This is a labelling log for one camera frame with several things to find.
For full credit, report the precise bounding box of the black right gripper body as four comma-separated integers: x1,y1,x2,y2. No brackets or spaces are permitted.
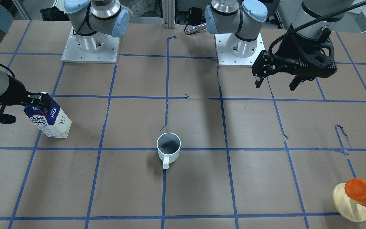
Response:
0,76,31,106

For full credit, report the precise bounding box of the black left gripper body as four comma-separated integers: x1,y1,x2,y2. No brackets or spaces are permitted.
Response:
272,28,337,78

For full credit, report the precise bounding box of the blue white milk carton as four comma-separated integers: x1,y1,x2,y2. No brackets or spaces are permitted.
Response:
24,99,72,139

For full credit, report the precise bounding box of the white mug grey inside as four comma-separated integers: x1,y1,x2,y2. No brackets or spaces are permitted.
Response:
156,132,181,170

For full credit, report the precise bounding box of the orange cup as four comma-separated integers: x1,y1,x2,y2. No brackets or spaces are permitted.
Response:
344,178,366,207

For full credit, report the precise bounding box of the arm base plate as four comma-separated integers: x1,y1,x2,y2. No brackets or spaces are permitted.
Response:
214,33,265,68
61,27,122,64

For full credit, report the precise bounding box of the aluminium frame post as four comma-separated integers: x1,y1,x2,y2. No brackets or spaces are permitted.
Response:
162,0,176,30

